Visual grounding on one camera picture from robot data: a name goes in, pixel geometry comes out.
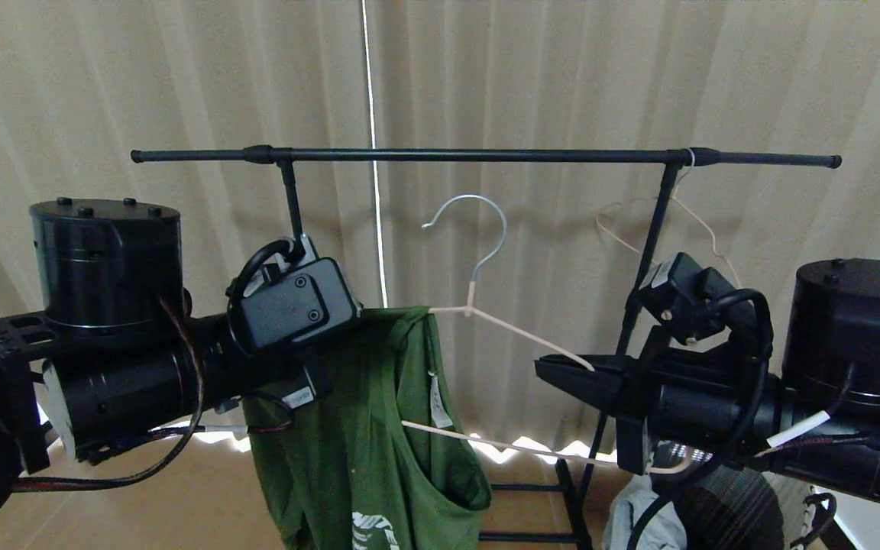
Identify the white laundry basket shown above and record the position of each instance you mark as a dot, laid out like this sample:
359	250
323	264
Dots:
723	504

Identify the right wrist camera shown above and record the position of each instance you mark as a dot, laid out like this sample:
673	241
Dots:
684	298

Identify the pale grey garment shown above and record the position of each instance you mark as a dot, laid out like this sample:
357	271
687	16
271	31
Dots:
642	519

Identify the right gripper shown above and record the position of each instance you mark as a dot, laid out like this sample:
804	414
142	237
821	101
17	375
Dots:
700	412

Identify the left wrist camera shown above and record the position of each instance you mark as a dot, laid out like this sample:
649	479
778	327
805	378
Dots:
295	305

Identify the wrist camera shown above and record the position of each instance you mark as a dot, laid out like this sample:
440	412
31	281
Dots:
684	298
295	305

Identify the black clothes rack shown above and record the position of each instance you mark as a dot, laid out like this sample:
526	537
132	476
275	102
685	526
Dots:
486	155

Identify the green printed shirt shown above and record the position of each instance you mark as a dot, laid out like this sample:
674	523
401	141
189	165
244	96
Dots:
348	428

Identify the beige curtain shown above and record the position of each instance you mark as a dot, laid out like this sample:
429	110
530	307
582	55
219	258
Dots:
524	76

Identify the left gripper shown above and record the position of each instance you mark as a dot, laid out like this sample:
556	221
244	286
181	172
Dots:
127	397

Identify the pink clothes hanger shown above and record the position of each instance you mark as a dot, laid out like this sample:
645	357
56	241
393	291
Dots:
696	218
470	298

